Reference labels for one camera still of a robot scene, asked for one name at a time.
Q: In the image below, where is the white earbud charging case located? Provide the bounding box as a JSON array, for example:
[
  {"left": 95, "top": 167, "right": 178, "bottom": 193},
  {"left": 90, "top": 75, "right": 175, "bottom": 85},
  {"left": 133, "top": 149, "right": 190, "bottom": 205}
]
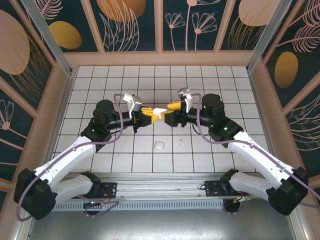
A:
[{"left": 152, "top": 107, "right": 167, "bottom": 119}]

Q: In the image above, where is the grey metal sheet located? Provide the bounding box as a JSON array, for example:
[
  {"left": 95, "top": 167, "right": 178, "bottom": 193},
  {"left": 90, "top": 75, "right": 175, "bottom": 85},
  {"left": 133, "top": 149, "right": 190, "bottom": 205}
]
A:
[{"left": 27, "top": 209, "right": 305, "bottom": 240}]

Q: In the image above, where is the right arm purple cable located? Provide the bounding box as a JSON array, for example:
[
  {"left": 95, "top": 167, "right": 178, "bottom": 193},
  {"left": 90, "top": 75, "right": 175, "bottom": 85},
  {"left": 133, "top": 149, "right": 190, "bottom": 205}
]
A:
[{"left": 191, "top": 92, "right": 320, "bottom": 208}]

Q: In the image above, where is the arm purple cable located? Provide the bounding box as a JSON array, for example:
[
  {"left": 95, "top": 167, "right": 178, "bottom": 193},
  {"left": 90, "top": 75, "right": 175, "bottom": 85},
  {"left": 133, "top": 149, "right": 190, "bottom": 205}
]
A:
[
  {"left": 191, "top": 92, "right": 320, "bottom": 208},
  {"left": 16, "top": 93, "right": 126, "bottom": 222}
]

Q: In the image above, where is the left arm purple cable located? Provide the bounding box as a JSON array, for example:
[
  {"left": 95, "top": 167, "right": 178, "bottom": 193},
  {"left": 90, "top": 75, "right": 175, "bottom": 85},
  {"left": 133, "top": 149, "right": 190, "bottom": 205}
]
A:
[{"left": 16, "top": 93, "right": 126, "bottom": 222}]

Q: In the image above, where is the thin black cable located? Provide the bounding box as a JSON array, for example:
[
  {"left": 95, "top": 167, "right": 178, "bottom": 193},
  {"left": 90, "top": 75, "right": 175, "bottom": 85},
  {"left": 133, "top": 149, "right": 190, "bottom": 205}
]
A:
[{"left": 191, "top": 123, "right": 204, "bottom": 136}]

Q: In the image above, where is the aluminium mounting rail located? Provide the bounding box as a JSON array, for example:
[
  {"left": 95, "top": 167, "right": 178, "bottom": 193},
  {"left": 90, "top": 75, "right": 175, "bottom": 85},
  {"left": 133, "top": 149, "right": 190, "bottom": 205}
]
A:
[{"left": 53, "top": 171, "right": 251, "bottom": 201}]

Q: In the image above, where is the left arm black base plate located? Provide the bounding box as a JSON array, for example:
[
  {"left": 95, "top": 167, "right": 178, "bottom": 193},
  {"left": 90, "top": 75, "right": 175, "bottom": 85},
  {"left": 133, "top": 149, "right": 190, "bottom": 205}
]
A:
[{"left": 98, "top": 182, "right": 118, "bottom": 201}]

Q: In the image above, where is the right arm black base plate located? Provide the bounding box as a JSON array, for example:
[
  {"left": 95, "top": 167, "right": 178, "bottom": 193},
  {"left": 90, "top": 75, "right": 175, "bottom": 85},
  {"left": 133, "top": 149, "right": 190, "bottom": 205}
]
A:
[{"left": 204, "top": 180, "right": 226, "bottom": 198}]

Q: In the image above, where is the grey slotted cable duct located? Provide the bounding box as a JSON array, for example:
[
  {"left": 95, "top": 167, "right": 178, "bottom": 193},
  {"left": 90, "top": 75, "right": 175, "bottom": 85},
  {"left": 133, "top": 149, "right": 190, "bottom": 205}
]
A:
[{"left": 53, "top": 201, "right": 226, "bottom": 211}]

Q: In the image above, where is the aluminium frame post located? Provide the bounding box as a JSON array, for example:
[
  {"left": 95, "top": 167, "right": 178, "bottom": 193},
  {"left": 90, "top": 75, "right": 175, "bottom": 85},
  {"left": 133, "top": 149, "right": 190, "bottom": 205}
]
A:
[
  {"left": 246, "top": 0, "right": 291, "bottom": 73},
  {"left": 21, "top": 0, "right": 76, "bottom": 76}
]

